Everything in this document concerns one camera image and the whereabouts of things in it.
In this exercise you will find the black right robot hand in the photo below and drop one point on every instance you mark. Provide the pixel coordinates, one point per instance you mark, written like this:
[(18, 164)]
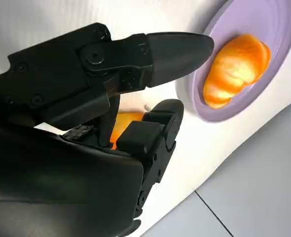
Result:
[(49, 160)]

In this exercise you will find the orange and white bread roll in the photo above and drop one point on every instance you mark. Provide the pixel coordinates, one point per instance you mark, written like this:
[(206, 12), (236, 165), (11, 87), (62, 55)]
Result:
[(122, 124), (236, 71)]

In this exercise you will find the lilac plate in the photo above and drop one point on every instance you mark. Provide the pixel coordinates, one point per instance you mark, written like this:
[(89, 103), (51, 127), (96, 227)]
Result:
[(266, 29)]

